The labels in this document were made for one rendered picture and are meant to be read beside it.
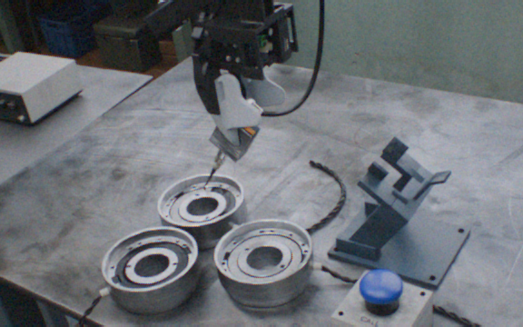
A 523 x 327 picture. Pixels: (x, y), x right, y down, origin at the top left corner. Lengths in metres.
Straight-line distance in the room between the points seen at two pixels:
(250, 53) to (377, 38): 1.84
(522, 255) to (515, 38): 1.58
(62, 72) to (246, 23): 0.86
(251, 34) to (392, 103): 0.45
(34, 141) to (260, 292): 0.80
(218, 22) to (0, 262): 0.41
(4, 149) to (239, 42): 0.83
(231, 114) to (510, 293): 0.34
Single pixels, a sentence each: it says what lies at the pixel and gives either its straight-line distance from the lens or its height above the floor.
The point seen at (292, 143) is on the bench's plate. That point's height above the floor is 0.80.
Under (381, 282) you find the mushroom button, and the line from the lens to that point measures 0.66.
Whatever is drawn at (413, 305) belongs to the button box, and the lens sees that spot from 0.68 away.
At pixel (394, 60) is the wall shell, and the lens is 2.53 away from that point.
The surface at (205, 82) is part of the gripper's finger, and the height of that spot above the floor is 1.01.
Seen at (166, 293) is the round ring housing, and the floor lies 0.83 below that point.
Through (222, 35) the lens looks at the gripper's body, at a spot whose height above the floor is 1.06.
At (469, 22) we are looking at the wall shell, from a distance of 2.37.
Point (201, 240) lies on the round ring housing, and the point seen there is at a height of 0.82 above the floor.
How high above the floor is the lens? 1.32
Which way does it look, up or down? 33 degrees down
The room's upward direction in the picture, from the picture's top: 9 degrees counter-clockwise
